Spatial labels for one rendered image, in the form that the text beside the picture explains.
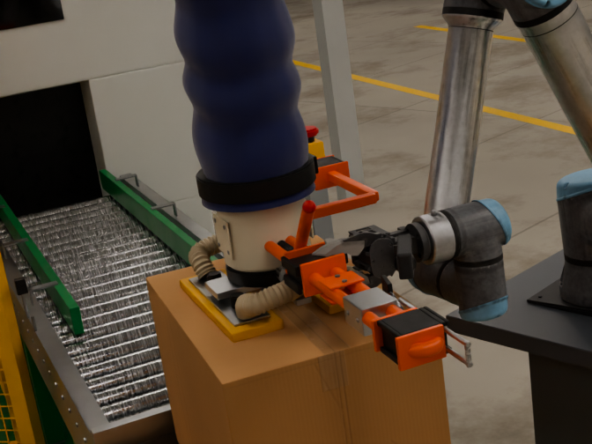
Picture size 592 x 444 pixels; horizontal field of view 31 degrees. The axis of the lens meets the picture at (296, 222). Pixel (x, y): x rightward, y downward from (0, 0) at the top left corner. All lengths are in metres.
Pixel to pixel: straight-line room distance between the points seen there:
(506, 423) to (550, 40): 1.78
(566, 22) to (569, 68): 0.09
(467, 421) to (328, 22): 2.63
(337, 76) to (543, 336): 3.46
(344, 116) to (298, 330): 3.77
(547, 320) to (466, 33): 0.68
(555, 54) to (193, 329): 0.83
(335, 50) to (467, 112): 3.55
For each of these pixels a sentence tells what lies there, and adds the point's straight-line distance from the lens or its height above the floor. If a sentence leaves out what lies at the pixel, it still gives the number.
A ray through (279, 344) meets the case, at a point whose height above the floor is 0.95.
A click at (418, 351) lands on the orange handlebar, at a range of 1.49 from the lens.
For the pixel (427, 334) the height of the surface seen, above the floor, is 1.10.
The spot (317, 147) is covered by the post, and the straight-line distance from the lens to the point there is 3.06.
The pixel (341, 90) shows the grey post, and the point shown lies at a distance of 5.60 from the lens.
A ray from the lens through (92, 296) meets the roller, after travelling 3.48.
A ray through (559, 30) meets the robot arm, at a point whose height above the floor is 1.40.
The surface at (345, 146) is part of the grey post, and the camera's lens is 5.66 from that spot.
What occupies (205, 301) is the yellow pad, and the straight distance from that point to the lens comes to 2.07.
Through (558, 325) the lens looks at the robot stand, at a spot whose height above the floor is 0.75.
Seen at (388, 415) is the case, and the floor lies 0.81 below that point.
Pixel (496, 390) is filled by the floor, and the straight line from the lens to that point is 3.70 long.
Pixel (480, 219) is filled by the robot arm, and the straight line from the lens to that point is 1.92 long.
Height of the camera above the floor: 1.72
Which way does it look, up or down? 18 degrees down
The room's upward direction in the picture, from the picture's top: 8 degrees counter-clockwise
